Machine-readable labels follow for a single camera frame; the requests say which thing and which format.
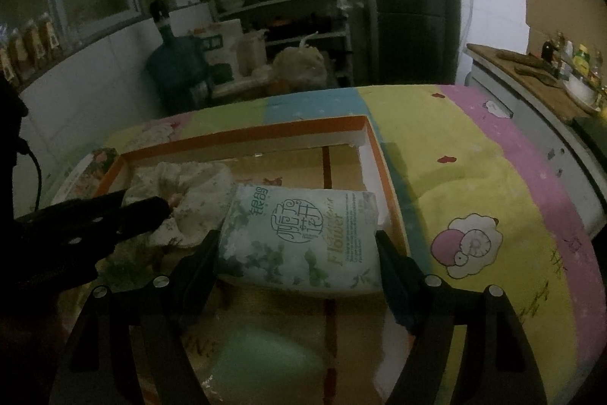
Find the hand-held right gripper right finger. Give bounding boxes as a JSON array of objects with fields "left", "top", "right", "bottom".
[{"left": 374, "top": 229, "right": 548, "bottom": 405}]

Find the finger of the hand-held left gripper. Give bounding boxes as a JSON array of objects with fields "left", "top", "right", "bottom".
[
  {"left": 92, "top": 196, "right": 171, "bottom": 244},
  {"left": 16, "top": 191, "right": 126, "bottom": 228}
]

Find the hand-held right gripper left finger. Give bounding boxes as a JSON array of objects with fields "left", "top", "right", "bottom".
[{"left": 50, "top": 229, "right": 223, "bottom": 405}]

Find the cream floral cloth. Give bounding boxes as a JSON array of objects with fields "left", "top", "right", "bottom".
[{"left": 102, "top": 161, "right": 234, "bottom": 287}]

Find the floral green tissue pack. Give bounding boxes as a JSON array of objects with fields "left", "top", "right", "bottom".
[{"left": 215, "top": 183, "right": 384, "bottom": 296}]

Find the light green soft pad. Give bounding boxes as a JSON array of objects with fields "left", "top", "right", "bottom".
[{"left": 209, "top": 324, "right": 328, "bottom": 405}]

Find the orange rimmed cardboard box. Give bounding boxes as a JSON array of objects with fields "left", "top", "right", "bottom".
[{"left": 92, "top": 115, "right": 411, "bottom": 405}]

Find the blue water jug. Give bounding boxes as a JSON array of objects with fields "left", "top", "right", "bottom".
[{"left": 145, "top": 23, "right": 214, "bottom": 112}]

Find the white cardboard box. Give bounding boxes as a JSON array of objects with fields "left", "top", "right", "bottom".
[{"left": 190, "top": 20, "right": 242, "bottom": 78}]

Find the translucent plastic container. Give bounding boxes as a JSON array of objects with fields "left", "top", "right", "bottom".
[{"left": 234, "top": 30, "right": 267, "bottom": 76}]

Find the black water jug pump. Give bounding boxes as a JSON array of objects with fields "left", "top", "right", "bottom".
[{"left": 151, "top": 0, "right": 170, "bottom": 31}]

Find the large plastic bag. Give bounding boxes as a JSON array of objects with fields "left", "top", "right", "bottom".
[{"left": 275, "top": 32, "right": 328, "bottom": 90}]

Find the brown oblong utensil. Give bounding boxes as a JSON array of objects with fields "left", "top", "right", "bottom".
[
  {"left": 495, "top": 48, "right": 546, "bottom": 66},
  {"left": 514, "top": 66, "right": 560, "bottom": 85}
]

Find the black cooktop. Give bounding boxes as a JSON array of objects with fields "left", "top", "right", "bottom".
[{"left": 571, "top": 115, "right": 607, "bottom": 140}]

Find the dark refrigerator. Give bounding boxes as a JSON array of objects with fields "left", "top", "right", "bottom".
[{"left": 353, "top": 0, "right": 461, "bottom": 85}]

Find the clear glass bottle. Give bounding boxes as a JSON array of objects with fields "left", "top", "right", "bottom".
[{"left": 556, "top": 32, "right": 570, "bottom": 76}]

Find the yellow label bottle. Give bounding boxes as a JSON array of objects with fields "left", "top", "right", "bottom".
[{"left": 571, "top": 44, "right": 591, "bottom": 78}]

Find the amber condiment bottle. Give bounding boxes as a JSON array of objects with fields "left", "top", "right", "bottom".
[{"left": 590, "top": 47, "right": 607, "bottom": 83}]

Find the black cable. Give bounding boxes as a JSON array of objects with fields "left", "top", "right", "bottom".
[{"left": 16, "top": 146, "right": 43, "bottom": 216}]

